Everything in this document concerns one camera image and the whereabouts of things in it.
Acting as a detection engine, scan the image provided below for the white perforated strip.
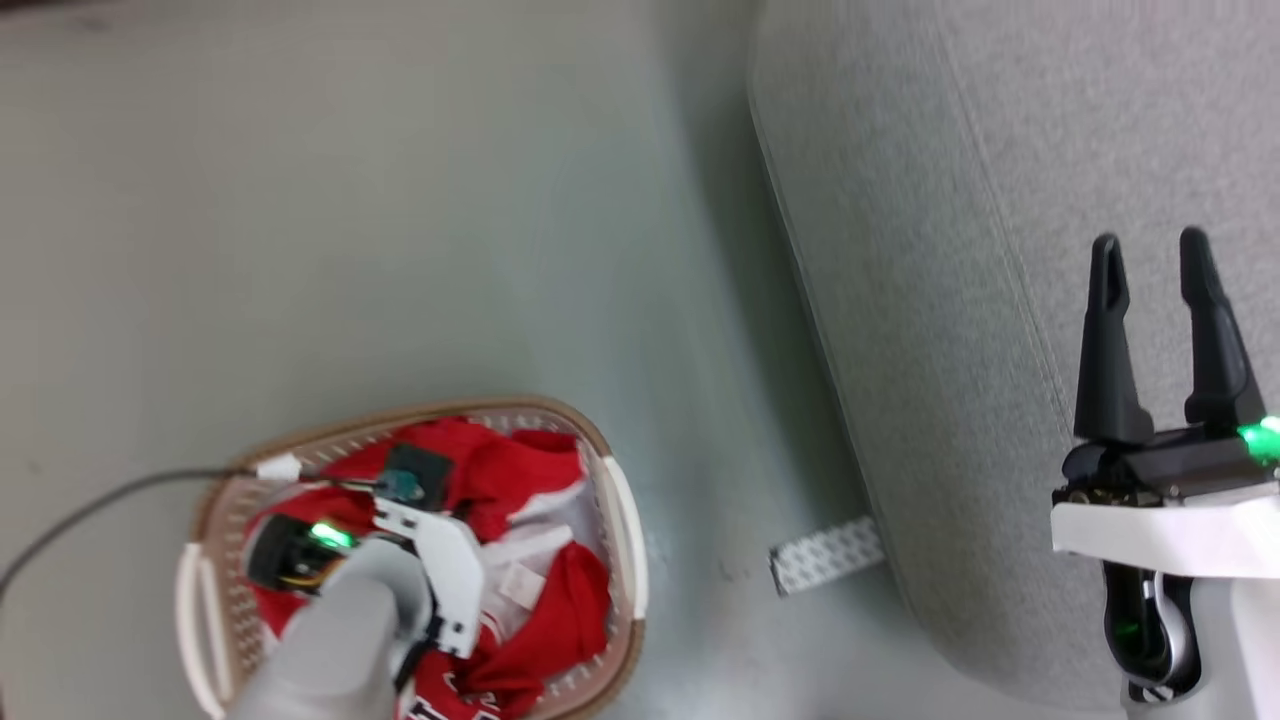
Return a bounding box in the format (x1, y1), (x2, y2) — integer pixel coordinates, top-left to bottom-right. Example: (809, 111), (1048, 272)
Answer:
(768, 515), (887, 598)

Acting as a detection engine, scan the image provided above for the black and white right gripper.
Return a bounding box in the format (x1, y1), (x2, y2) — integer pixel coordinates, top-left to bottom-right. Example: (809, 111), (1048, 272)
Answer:
(1050, 227), (1280, 580)

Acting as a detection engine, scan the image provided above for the grey fabric sofa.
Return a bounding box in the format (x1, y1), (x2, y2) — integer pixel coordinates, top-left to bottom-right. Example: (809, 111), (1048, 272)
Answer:
(745, 0), (1280, 713)

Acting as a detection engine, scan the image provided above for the tan and white laundry basket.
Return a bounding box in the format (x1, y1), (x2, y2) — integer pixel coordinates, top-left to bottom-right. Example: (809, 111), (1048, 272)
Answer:
(175, 395), (651, 720)

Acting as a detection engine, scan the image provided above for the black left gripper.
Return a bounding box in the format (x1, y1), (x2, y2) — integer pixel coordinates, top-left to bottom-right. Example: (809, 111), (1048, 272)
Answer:
(247, 513), (359, 593)

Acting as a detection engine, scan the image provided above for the red and white jersey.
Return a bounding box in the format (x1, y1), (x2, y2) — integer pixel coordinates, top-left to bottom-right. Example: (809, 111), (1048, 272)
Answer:
(245, 418), (613, 720)

